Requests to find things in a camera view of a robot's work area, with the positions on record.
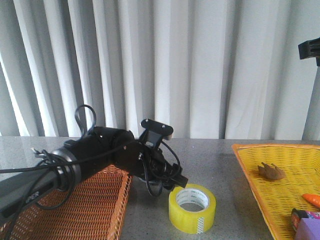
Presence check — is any yellow woven basket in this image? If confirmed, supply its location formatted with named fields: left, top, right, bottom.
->
left=232, top=143, right=320, bottom=240

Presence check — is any white pleated curtain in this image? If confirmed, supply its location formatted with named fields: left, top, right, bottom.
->
left=0, top=0, right=320, bottom=140

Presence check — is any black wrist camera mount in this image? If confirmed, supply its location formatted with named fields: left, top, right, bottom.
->
left=139, top=118, right=174, bottom=149

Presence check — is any brown wicker basket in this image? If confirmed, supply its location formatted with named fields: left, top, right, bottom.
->
left=10, top=165, right=132, bottom=240

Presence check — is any black cable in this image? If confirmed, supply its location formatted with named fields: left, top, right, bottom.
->
left=0, top=139, right=141, bottom=240

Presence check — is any purple block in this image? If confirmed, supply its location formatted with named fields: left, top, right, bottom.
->
left=294, top=218, right=320, bottom=240

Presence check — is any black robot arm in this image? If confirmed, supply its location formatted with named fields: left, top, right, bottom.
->
left=0, top=124, right=188, bottom=224

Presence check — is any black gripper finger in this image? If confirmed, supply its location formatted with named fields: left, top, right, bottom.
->
left=168, top=174, right=188, bottom=189

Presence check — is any brown toy animal figure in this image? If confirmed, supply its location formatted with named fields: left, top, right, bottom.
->
left=257, top=162, right=286, bottom=181

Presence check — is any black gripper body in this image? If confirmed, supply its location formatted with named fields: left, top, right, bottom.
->
left=298, top=38, right=320, bottom=60
left=109, top=130, right=181, bottom=185

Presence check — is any orange toy carrot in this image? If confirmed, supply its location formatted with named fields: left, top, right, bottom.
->
left=302, top=193, right=320, bottom=208

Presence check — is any yellow packing tape roll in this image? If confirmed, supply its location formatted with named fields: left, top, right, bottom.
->
left=168, top=183, right=217, bottom=234

